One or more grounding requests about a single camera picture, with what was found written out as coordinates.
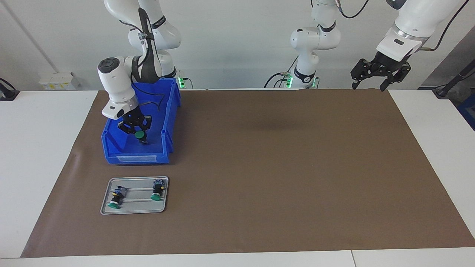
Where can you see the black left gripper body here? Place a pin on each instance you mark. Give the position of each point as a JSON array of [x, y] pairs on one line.
[[389, 62]]

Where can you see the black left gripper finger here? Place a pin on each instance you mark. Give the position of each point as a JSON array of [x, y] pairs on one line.
[[362, 69], [400, 73]]

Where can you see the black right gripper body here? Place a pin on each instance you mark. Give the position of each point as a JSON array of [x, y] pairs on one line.
[[131, 118]]

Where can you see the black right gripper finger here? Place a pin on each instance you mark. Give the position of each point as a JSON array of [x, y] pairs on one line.
[[146, 122], [126, 128]]

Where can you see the green push button switch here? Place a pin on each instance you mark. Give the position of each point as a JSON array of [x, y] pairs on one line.
[[140, 135], [157, 190], [117, 198]]

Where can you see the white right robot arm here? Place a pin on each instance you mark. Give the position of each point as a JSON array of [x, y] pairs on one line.
[[115, 81]]

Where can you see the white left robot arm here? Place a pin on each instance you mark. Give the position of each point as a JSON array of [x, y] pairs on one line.
[[315, 40]]

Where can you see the blue plastic storage bin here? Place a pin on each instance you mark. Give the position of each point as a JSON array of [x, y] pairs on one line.
[[167, 111]]

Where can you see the grey partition panel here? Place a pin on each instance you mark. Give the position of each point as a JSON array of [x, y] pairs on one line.
[[445, 70]]

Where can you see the black stand pole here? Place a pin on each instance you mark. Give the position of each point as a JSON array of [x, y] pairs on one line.
[[451, 85]]

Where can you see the silver metal tray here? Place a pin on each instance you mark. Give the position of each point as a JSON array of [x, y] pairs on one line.
[[137, 207]]

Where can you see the blue crate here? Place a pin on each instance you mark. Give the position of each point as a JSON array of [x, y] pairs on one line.
[[468, 116]]

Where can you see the brown paper table mat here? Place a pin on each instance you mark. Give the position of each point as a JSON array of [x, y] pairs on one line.
[[297, 193]]

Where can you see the white wall socket box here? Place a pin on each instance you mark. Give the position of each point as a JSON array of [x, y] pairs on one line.
[[59, 81]]

